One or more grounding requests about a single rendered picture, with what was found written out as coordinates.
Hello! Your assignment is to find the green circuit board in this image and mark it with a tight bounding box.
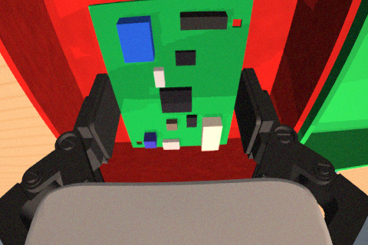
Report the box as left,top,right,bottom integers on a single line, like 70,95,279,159
88,0,254,151

